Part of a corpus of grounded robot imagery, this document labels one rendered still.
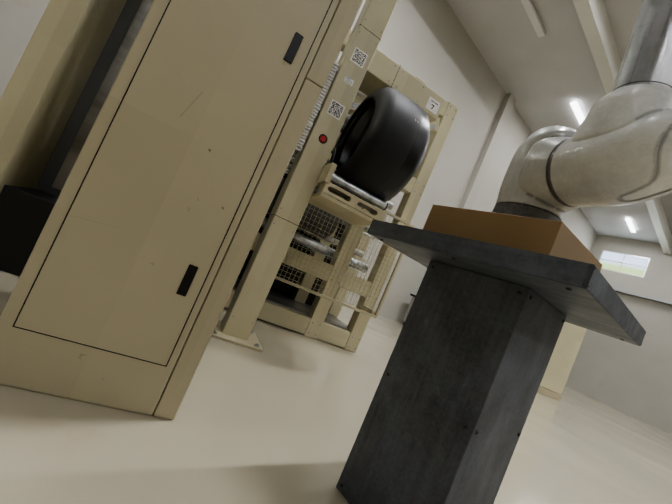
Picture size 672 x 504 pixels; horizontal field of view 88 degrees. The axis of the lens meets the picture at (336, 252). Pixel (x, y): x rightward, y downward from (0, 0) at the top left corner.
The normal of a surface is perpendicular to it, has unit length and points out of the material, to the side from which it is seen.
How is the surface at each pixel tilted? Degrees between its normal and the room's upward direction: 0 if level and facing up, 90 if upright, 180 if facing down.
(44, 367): 90
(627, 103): 83
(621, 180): 150
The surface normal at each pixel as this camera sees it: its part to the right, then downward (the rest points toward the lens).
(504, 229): -0.70, -0.34
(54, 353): 0.36, 0.10
